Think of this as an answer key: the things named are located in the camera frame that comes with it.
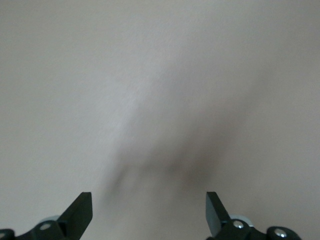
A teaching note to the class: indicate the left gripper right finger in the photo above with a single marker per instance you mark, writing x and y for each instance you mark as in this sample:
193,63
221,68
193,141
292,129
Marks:
215,217

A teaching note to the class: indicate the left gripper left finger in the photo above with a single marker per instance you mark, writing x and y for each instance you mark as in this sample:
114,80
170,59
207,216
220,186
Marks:
77,217

